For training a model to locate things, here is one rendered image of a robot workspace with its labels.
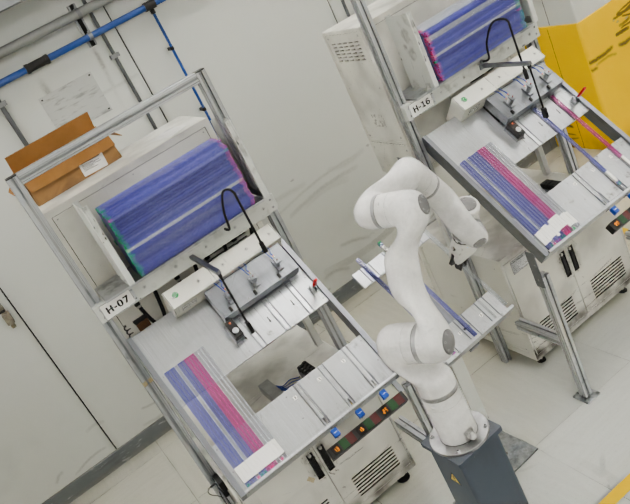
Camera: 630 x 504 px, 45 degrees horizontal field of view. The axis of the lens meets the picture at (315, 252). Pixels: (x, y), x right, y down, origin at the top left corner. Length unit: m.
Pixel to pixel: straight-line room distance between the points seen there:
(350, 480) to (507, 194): 1.32
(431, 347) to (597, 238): 1.75
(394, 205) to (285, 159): 2.49
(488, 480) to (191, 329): 1.17
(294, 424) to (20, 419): 2.11
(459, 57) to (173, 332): 1.60
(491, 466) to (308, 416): 0.65
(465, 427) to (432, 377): 0.20
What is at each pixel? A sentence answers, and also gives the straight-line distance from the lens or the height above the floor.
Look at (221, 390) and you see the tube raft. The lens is 2.72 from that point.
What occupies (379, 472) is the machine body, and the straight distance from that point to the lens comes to 3.29.
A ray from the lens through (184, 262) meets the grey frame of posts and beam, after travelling 2.80.
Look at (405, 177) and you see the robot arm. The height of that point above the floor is 1.47.
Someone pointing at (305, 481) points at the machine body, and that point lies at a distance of 3.11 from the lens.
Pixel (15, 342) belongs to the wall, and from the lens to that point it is 4.29.
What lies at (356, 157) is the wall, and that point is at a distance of 4.77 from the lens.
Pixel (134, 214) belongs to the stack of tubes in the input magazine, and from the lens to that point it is 2.68.
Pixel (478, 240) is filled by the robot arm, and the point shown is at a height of 1.12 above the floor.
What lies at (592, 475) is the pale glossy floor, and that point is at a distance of 3.16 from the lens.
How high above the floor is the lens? 2.26
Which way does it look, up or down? 23 degrees down
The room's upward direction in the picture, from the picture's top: 27 degrees counter-clockwise
